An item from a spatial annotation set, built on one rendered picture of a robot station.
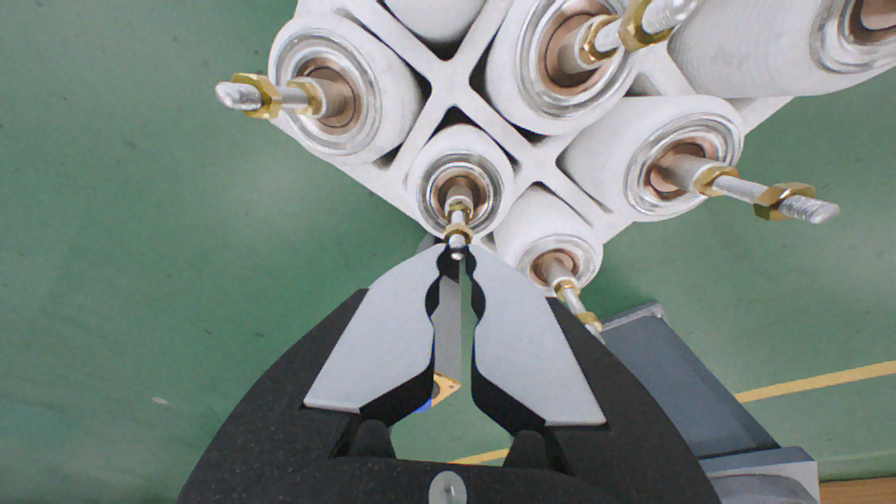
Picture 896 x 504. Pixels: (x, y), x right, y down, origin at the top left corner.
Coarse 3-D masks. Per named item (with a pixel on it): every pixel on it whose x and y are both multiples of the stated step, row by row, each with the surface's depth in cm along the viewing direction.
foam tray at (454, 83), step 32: (320, 0) 20; (352, 0) 20; (512, 0) 19; (384, 32) 21; (480, 32) 20; (672, 32) 20; (416, 64) 22; (448, 64) 22; (480, 64) 30; (672, 64) 21; (448, 96) 23; (480, 96) 32; (640, 96) 25; (416, 128) 24; (512, 128) 24; (384, 160) 30; (512, 160) 31; (544, 160) 25; (384, 192) 28; (576, 192) 27; (608, 224) 29
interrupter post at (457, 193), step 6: (456, 186) 20; (462, 186) 20; (450, 192) 19; (456, 192) 18; (462, 192) 18; (468, 192) 19; (450, 198) 18; (456, 198) 18; (462, 198) 17; (468, 198) 18; (468, 204) 18
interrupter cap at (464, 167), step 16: (432, 160) 19; (448, 160) 19; (464, 160) 19; (480, 160) 19; (432, 176) 19; (448, 176) 19; (464, 176) 19; (480, 176) 19; (496, 176) 19; (416, 192) 20; (432, 192) 20; (480, 192) 20; (496, 192) 20; (432, 208) 21; (480, 208) 21; (496, 208) 21; (432, 224) 22; (448, 224) 22; (480, 224) 21
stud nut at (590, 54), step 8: (608, 16) 12; (616, 16) 12; (592, 24) 12; (600, 24) 12; (608, 24) 12; (592, 32) 12; (584, 40) 12; (592, 40) 12; (584, 48) 12; (592, 48) 12; (616, 48) 12; (584, 56) 13; (592, 56) 12; (600, 56) 12; (608, 56) 12
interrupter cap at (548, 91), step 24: (552, 0) 14; (576, 0) 14; (600, 0) 14; (624, 0) 14; (528, 24) 14; (552, 24) 14; (576, 24) 15; (528, 48) 15; (552, 48) 15; (624, 48) 15; (528, 72) 16; (552, 72) 16; (600, 72) 16; (624, 72) 15; (528, 96) 16; (552, 96) 16; (576, 96) 16; (600, 96) 16
